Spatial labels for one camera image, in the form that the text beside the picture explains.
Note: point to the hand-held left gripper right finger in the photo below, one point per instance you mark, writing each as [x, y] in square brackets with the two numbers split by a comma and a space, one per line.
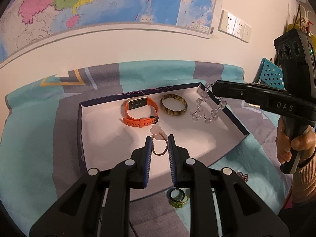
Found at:
[171, 160]

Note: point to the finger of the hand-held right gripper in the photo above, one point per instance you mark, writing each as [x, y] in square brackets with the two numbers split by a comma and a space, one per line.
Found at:
[229, 90]

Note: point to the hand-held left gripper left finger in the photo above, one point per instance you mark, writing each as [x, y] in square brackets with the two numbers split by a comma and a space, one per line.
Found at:
[148, 158]

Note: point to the dark blue tray box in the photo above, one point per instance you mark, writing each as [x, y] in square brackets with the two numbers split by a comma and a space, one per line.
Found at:
[111, 138]

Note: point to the person's right hand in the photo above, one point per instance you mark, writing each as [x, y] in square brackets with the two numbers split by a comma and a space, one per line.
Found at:
[284, 143]

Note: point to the blue perforated plastic chair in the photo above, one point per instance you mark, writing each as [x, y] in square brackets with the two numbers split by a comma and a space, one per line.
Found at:
[270, 74]

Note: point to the white red hanging ornament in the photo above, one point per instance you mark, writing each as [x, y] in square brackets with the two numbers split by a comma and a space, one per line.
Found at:
[306, 21]

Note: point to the tortoiseshell bangle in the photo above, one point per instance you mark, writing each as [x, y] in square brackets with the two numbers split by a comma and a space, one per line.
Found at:
[172, 113]

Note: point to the orange smart watch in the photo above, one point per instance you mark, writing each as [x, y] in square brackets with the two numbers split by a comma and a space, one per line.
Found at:
[133, 103]

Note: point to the printed teal grey blanket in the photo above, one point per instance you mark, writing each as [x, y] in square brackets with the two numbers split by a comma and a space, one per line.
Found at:
[37, 140]

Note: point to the white wall socket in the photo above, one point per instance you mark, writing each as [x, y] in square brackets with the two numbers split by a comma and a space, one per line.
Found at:
[246, 33]
[227, 21]
[240, 27]

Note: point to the wall map poster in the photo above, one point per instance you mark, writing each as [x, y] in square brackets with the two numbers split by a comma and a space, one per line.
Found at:
[98, 5]

